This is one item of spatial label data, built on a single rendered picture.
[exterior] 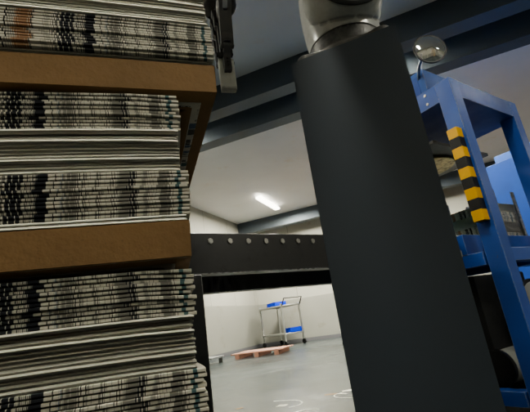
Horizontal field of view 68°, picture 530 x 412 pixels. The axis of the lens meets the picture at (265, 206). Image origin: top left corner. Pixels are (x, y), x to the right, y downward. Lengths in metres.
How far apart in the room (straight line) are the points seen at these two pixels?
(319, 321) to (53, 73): 10.40
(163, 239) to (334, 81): 0.45
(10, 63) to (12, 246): 0.23
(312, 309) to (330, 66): 10.18
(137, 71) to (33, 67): 0.12
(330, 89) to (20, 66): 0.49
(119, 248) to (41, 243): 0.08
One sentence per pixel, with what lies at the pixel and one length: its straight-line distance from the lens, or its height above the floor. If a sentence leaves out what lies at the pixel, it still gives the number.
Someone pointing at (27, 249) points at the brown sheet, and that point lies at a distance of 0.49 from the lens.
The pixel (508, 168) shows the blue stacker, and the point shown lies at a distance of 4.52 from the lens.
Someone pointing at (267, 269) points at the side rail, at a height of 0.68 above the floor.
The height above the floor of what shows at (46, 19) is 0.94.
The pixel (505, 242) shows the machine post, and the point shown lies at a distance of 1.98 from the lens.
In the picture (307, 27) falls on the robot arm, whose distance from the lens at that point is 0.92.
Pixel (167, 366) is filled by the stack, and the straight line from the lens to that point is 0.47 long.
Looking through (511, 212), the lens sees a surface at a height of 1.01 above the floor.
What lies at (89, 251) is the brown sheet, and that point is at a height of 0.62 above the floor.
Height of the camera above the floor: 0.52
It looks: 17 degrees up
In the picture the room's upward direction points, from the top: 8 degrees counter-clockwise
